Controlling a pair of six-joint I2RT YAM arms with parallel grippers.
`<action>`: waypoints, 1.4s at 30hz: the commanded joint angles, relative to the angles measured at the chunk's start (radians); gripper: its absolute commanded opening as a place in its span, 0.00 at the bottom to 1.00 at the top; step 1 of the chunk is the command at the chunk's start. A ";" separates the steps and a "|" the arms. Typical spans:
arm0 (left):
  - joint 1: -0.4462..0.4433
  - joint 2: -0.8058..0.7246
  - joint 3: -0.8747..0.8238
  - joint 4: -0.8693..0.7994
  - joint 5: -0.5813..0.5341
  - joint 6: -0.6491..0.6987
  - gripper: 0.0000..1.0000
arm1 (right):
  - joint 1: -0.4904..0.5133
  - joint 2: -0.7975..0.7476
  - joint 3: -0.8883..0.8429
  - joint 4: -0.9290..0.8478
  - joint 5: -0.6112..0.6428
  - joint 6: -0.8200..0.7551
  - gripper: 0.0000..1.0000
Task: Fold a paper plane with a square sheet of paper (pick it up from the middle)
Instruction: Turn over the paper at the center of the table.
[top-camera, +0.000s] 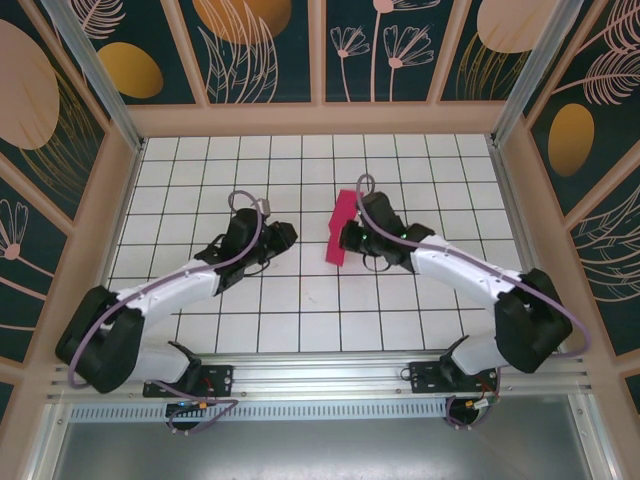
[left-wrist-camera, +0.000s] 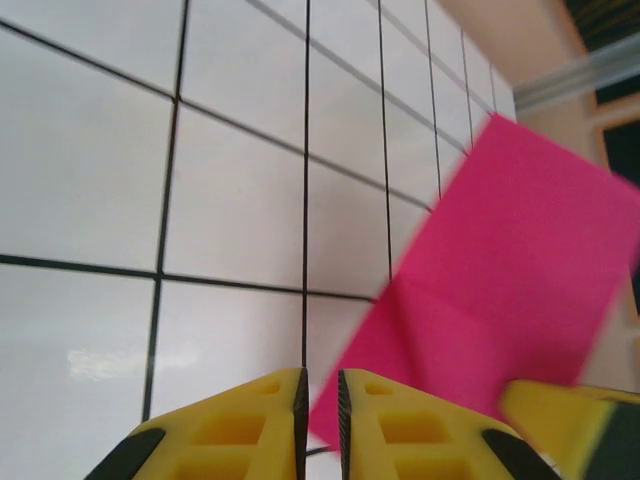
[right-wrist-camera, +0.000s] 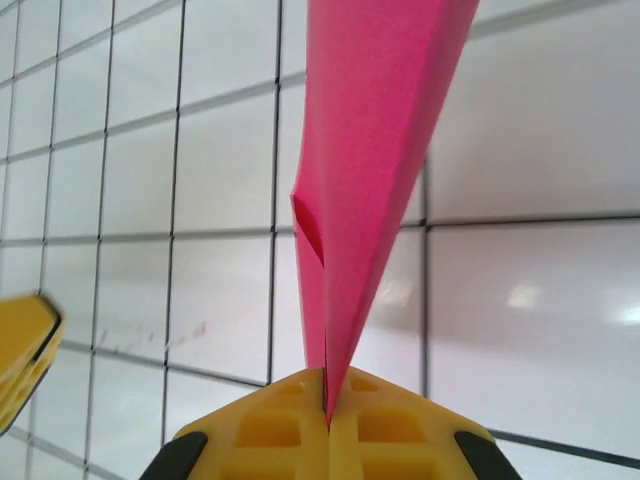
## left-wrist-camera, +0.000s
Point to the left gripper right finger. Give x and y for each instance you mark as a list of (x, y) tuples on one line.
[(410, 435)]

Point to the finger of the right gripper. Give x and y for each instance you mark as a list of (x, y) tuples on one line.
[(575, 425)]

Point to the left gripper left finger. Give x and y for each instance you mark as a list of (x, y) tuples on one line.
[(235, 430)]

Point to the pink paper sheet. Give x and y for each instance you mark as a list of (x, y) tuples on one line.
[(500, 250)]

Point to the aluminium corner post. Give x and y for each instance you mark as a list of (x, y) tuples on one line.
[(560, 82)]

